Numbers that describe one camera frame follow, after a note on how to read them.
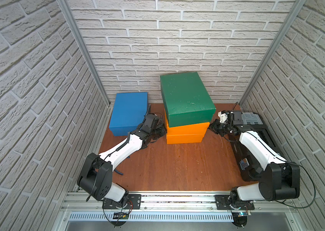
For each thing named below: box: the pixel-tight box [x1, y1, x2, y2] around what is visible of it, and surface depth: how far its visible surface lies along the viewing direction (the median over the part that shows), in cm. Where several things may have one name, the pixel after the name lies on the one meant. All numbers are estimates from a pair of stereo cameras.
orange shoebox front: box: [164, 109, 211, 137], surface depth 82 cm
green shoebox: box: [159, 71, 217, 129], surface depth 74 cm
